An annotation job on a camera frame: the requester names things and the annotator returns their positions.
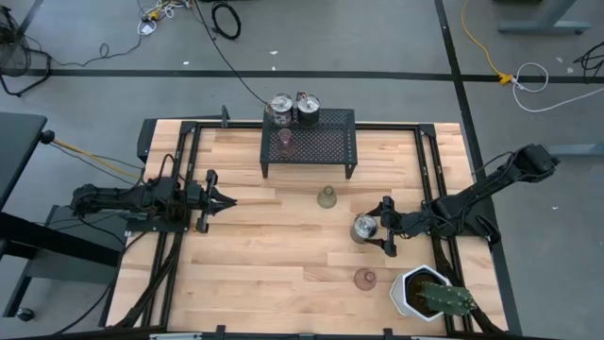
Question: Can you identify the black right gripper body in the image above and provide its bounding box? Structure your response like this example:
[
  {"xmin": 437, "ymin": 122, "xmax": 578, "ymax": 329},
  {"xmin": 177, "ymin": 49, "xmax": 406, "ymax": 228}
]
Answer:
[{"xmin": 379, "ymin": 196, "xmax": 428, "ymax": 259}]

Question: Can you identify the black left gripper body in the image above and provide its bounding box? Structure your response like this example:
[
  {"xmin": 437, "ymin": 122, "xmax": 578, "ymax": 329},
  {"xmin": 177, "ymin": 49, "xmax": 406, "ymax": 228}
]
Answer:
[{"xmin": 186, "ymin": 169, "xmax": 219, "ymax": 234}]

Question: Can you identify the orange label candle tin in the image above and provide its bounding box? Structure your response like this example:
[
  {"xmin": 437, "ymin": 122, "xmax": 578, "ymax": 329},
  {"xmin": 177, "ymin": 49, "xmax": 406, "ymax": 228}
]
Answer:
[{"xmin": 349, "ymin": 212, "xmax": 380, "ymax": 245}]

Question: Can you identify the green glass candlestick holder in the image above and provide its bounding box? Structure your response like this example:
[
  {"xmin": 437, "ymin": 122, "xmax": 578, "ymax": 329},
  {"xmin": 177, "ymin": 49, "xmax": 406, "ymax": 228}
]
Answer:
[{"xmin": 316, "ymin": 185, "xmax": 338, "ymax": 210}]

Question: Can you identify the pink glass candlestick holder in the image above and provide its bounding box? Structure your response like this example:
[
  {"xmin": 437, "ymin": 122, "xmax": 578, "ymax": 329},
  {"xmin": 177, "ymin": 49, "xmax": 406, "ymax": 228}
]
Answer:
[
  {"xmin": 276, "ymin": 127, "xmax": 298, "ymax": 159},
  {"xmin": 353, "ymin": 267, "xmax": 378, "ymax": 292}
]

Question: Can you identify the floral label candle tin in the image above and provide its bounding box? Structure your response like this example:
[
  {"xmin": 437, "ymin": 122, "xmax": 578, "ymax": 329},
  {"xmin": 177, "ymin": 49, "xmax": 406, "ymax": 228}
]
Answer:
[{"xmin": 268, "ymin": 93, "xmax": 294, "ymax": 128}]

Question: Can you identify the dark striped candle tin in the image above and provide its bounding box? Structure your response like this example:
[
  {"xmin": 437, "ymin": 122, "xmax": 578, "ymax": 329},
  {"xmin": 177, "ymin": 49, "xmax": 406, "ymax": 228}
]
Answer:
[{"xmin": 295, "ymin": 92, "xmax": 322, "ymax": 128}]

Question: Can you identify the white hexagonal planter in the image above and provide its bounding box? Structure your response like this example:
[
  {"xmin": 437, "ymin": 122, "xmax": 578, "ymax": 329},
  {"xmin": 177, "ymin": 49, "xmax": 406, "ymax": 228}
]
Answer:
[{"xmin": 389, "ymin": 263, "xmax": 457, "ymax": 323}]

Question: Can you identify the black table clamp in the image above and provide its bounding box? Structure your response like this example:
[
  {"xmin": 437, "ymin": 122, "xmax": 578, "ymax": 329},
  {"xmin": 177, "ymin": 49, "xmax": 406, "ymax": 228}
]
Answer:
[{"xmin": 158, "ymin": 104, "xmax": 231, "ymax": 129}]

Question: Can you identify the black control box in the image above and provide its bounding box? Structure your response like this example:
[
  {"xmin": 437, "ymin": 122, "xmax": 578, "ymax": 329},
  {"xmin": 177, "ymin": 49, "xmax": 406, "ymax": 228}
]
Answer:
[{"xmin": 136, "ymin": 117, "xmax": 158, "ymax": 164}]

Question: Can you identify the black perforated metal shelf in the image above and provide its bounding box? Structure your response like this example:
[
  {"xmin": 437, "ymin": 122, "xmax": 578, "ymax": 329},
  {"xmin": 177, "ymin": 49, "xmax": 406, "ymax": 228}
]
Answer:
[{"xmin": 259, "ymin": 107, "xmax": 359, "ymax": 179}]

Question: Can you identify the green cactus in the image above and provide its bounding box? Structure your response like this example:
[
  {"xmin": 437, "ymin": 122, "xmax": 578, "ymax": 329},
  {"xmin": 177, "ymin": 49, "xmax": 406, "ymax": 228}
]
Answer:
[{"xmin": 414, "ymin": 281, "xmax": 478, "ymax": 317}]

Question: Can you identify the grey desk foot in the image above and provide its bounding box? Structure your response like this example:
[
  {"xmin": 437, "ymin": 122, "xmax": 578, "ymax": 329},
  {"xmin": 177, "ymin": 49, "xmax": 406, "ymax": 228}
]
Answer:
[{"xmin": 541, "ymin": 143, "xmax": 604, "ymax": 159}]

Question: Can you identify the black desk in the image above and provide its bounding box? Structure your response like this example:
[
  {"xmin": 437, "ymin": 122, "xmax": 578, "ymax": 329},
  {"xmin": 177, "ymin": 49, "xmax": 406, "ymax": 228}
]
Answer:
[{"xmin": 0, "ymin": 111, "xmax": 125, "ymax": 322}]

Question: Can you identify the black mesh fan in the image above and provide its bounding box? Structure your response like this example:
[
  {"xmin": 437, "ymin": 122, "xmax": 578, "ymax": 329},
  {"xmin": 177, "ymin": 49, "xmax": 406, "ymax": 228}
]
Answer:
[{"xmin": 0, "ymin": 4, "xmax": 53, "ymax": 98}]

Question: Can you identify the grey desk leg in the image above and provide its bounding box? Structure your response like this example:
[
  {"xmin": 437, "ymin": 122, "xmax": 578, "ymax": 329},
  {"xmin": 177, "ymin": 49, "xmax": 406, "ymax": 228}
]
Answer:
[{"xmin": 493, "ymin": 0, "xmax": 592, "ymax": 36}]

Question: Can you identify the black aluminium table frame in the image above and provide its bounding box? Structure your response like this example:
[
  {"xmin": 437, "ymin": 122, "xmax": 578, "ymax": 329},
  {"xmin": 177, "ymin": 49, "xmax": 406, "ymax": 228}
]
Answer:
[{"xmin": 101, "ymin": 120, "xmax": 501, "ymax": 334}]

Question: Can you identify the long black cable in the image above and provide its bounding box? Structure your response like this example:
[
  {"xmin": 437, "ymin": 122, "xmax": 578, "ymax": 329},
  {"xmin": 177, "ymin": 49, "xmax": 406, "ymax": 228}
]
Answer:
[{"xmin": 193, "ymin": 0, "xmax": 274, "ymax": 110}]

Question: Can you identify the grey metal bracket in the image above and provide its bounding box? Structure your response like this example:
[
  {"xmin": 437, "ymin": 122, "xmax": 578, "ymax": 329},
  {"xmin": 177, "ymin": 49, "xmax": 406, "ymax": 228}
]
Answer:
[{"xmin": 148, "ymin": 331, "xmax": 204, "ymax": 340}]

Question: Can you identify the coiled black cable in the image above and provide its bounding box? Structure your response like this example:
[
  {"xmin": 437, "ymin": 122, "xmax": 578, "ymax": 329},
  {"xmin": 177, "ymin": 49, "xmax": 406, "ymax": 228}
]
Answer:
[{"xmin": 210, "ymin": 2, "xmax": 243, "ymax": 41}]

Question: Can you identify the yellow extension cable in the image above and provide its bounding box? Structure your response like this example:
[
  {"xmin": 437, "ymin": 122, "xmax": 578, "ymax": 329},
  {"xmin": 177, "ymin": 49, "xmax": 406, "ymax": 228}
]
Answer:
[{"xmin": 461, "ymin": 0, "xmax": 514, "ymax": 86}]

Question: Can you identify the white power strip with cables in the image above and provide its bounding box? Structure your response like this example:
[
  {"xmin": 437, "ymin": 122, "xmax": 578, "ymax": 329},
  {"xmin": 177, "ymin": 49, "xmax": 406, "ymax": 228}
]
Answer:
[{"xmin": 136, "ymin": 0, "xmax": 193, "ymax": 37}]

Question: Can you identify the thin black floor cable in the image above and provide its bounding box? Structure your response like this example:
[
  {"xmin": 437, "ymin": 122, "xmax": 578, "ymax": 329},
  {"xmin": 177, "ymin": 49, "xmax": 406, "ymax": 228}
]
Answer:
[{"xmin": 25, "ymin": 32, "xmax": 143, "ymax": 68}]

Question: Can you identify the white floor cable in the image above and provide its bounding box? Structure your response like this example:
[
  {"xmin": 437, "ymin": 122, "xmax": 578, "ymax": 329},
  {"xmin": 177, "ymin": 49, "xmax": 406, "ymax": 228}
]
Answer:
[{"xmin": 512, "ymin": 61, "xmax": 604, "ymax": 113}]

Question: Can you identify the black cable bundle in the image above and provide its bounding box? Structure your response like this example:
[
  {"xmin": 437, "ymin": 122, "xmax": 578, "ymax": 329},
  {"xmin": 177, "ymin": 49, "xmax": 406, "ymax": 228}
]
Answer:
[{"xmin": 572, "ymin": 40, "xmax": 604, "ymax": 79}]

